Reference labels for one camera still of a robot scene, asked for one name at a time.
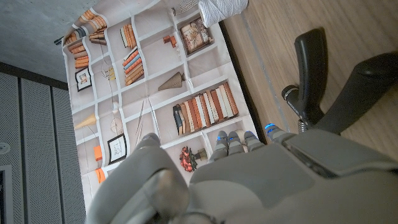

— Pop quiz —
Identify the white thread spool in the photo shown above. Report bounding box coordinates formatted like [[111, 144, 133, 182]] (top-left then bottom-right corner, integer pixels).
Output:
[[198, 0, 249, 29]]

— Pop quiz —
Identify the printed bookshelf backdrop cloth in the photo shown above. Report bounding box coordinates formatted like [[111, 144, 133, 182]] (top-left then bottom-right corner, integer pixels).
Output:
[[60, 0, 266, 216]]

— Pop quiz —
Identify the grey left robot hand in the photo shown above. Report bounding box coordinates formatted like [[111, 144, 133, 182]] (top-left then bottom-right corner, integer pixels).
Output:
[[85, 123, 398, 224]]

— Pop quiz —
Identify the black spring clamp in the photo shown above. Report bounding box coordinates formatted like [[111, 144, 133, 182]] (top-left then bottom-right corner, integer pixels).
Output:
[[281, 27, 398, 135]]

